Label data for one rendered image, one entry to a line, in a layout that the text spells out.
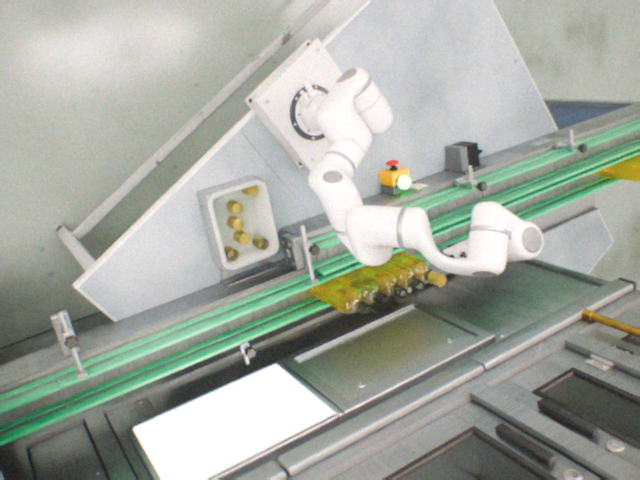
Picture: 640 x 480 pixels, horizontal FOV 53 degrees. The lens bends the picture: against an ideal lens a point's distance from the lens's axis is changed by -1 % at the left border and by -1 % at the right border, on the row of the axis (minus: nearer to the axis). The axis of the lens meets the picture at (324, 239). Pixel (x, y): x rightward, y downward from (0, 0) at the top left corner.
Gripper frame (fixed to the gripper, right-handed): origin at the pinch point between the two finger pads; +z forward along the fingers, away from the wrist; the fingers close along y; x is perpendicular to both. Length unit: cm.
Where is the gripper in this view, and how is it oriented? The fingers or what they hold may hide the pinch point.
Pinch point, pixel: (446, 254)
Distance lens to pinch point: 153.6
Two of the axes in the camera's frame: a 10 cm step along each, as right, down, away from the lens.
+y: 8.5, -3.1, 4.3
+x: -3.3, -9.4, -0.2
